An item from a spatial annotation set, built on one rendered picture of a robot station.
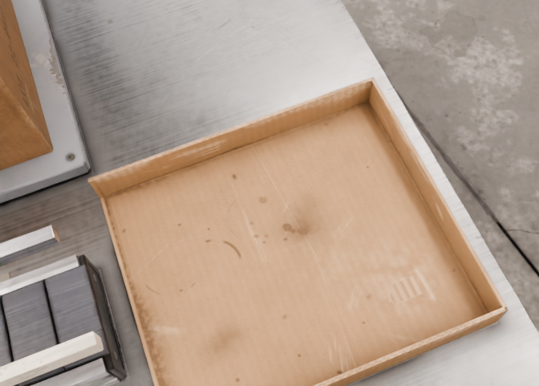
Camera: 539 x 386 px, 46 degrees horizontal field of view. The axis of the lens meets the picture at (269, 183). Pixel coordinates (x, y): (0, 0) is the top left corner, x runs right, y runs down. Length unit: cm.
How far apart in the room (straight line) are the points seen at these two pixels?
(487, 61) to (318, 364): 136
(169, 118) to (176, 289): 19
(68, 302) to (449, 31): 148
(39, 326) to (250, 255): 19
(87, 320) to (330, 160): 28
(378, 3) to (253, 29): 119
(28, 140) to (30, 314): 17
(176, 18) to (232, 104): 14
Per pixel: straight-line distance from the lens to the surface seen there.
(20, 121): 64
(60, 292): 58
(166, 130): 69
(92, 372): 56
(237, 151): 66
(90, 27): 80
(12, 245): 52
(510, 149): 169
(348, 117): 68
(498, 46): 187
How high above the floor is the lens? 140
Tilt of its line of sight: 63 degrees down
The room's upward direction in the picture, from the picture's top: 7 degrees counter-clockwise
